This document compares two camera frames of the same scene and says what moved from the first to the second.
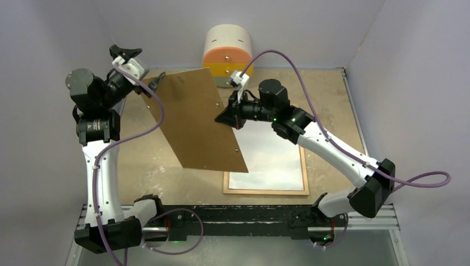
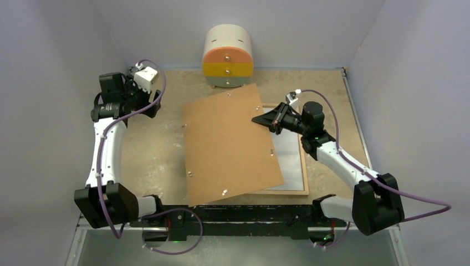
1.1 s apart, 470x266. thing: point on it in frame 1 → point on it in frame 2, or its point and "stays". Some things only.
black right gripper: x=229 y=116 → x=270 y=119
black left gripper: x=124 y=53 → x=130 y=85
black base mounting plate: x=292 y=220 stays
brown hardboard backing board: x=192 y=102 → x=226 y=153
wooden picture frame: x=296 y=192 stays
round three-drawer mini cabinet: x=227 y=48 stays
